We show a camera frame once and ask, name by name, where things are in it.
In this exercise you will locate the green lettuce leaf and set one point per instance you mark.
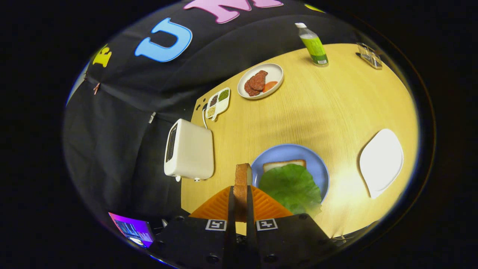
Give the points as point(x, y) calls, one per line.
point(291, 186)

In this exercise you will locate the round white plate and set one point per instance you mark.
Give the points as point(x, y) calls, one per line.
point(274, 73)

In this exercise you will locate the white squarish plate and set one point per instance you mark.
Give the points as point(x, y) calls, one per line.
point(381, 162)

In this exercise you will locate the brown meat patty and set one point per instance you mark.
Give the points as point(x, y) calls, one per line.
point(258, 80)
point(249, 90)

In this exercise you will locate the orange clothes clip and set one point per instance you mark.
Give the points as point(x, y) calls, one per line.
point(96, 88)

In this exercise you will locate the white divided seasoning tray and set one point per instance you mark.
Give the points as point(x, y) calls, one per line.
point(220, 106)

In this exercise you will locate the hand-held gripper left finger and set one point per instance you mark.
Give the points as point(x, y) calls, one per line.
point(231, 213)

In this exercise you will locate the green label plastic bottle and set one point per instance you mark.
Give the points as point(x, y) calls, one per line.
point(315, 48)

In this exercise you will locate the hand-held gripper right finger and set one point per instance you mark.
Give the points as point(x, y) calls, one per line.
point(249, 213)

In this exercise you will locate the white bread slice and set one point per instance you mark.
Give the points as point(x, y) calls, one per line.
point(282, 165)

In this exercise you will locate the white clip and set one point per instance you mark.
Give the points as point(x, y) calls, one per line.
point(152, 117)

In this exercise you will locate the blue plate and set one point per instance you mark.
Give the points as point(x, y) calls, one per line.
point(287, 151)

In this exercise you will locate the computer monitor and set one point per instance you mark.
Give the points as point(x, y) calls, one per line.
point(132, 228)

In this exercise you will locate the toasted bread slice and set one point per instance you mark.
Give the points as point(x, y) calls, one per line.
point(242, 183)

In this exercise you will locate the red tomato slice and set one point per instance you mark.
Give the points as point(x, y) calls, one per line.
point(269, 86)

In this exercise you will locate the white toaster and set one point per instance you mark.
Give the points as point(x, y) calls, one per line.
point(194, 149)

